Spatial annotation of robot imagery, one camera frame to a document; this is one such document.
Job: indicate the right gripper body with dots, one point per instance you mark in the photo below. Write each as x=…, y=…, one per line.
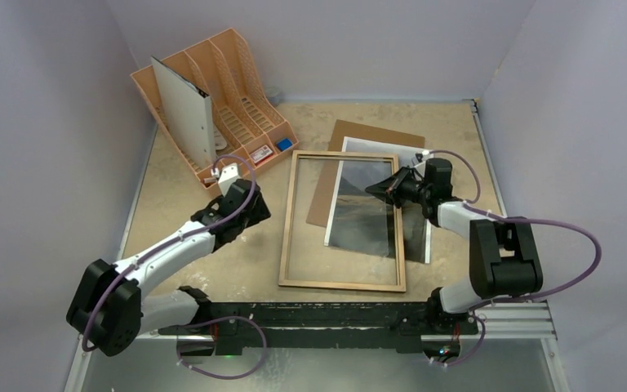
x=400, y=188

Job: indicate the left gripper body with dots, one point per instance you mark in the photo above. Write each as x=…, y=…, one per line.
x=258, y=213

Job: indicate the landscape photo print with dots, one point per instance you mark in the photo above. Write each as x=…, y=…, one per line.
x=359, y=222

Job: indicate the wooden picture frame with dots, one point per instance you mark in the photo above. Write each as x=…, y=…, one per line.
x=305, y=262

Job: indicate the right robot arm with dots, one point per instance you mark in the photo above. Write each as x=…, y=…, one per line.
x=503, y=259

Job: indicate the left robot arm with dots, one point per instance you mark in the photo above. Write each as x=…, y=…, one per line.
x=146, y=270

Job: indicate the red white small box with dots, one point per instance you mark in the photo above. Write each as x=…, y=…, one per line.
x=261, y=154

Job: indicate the orange file organizer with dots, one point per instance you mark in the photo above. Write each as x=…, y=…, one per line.
x=223, y=67

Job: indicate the blue small box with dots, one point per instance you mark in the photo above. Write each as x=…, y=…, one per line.
x=284, y=144

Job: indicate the white binder folder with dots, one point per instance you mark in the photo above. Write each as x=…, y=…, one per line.
x=188, y=113

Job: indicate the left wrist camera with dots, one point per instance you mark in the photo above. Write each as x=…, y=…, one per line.
x=225, y=177

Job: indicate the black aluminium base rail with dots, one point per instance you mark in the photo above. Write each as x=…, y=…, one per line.
x=230, y=327

